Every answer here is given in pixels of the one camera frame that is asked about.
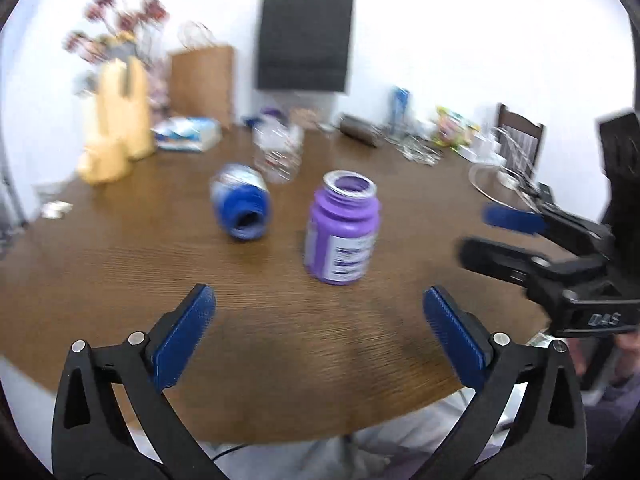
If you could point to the blue tissue box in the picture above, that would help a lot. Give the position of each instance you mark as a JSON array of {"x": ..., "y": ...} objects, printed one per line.
[{"x": 187, "y": 134}]

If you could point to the purple pill bottle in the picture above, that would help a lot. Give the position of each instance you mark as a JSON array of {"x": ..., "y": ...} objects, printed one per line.
[{"x": 343, "y": 224}]

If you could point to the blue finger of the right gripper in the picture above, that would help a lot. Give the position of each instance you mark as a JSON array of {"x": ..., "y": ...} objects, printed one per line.
[
  {"x": 503, "y": 262},
  {"x": 507, "y": 218}
]

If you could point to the person's right hand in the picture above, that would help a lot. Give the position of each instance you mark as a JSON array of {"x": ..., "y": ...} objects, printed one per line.
[{"x": 626, "y": 356}]

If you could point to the clear jar with grains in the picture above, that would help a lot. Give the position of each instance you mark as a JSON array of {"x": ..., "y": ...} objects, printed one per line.
[{"x": 306, "y": 118}]

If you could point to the steel thermos lying down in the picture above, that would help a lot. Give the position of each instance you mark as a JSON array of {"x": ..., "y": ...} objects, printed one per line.
[{"x": 360, "y": 130}]

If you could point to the brown paper bag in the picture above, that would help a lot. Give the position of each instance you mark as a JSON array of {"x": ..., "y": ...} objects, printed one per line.
[{"x": 201, "y": 77}]

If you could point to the colourful snack bag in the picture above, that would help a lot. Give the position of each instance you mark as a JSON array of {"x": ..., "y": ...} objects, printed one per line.
[{"x": 452, "y": 129}]

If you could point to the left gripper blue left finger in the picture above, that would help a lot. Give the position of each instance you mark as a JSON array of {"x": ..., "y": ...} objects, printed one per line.
[{"x": 111, "y": 418}]

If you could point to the blue pill bottle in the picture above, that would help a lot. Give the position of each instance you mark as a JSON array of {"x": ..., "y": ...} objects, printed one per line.
[{"x": 241, "y": 201}]

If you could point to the crumpled white tissue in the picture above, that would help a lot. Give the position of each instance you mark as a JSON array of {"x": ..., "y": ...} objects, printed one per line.
[{"x": 55, "y": 210}]

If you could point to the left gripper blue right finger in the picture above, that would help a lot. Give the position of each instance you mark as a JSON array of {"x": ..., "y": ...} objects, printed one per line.
[{"x": 547, "y": 439}]

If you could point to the clear glass cup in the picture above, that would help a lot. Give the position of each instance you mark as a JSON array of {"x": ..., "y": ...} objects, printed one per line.
[{"x": 278, "y": 149}]

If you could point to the dark wooden chair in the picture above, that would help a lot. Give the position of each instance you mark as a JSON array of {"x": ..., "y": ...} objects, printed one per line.
[{"x": 520, "y": 140}]

